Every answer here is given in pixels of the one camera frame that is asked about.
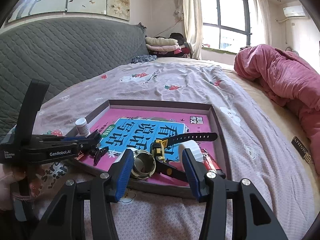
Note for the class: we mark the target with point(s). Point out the red pink quilt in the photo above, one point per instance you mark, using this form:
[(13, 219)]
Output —
[(289, 81)]

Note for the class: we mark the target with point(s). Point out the red black lighter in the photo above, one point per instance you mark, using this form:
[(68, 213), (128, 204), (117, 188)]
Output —
[(211, 164)]

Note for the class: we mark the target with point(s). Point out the black spring hair clip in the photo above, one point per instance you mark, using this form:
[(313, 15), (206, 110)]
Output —
[(97, 153)]

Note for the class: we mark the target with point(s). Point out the white pill bottle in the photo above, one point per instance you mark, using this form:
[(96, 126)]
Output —
[(82, 127)]

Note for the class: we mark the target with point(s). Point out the blue patterned cloth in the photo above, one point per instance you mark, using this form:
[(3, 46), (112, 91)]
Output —
[(144, 58)]

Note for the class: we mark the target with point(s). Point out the grey quilted headboard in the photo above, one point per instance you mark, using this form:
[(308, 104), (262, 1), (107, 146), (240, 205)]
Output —
[(63, 52)]

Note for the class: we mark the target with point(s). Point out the black yellow digital watch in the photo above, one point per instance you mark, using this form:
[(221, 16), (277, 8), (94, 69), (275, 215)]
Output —
[(165, 153)]

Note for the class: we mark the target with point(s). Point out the black gold label tag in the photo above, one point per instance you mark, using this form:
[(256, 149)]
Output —
[(302, 150)]

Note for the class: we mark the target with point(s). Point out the window with dark frame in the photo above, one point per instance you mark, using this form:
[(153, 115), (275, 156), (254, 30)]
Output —
[(226, 24)]

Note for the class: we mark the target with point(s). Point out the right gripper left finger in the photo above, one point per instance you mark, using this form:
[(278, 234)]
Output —
[(65, 216)]

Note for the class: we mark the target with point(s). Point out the cream curtain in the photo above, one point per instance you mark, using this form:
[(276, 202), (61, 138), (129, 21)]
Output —
[(192, 15)]

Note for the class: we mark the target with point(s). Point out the pink children's book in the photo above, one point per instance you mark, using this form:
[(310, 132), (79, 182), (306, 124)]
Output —
[(122, 128)]

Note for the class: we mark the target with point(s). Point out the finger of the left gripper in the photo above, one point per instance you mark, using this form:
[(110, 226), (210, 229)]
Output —
[(55, 147)]

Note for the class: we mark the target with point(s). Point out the white air conditioner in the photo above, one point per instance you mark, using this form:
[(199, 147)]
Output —
[(294, 11)]

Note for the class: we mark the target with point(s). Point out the white ribbed jar lid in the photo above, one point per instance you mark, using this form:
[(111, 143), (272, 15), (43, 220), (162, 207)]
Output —
[(193, 147)]

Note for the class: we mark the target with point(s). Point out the grey cardboard box tray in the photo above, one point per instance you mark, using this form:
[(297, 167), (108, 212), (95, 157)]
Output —
[(159, 183)]

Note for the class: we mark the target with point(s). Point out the folded clothes stack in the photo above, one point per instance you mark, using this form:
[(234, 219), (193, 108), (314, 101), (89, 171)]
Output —
[(174, 46)]

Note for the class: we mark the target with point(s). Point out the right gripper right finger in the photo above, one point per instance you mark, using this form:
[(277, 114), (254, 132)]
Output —
[(252, 216)]

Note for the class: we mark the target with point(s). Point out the person's left hand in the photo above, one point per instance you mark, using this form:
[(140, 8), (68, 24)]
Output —
[(10, 176)]

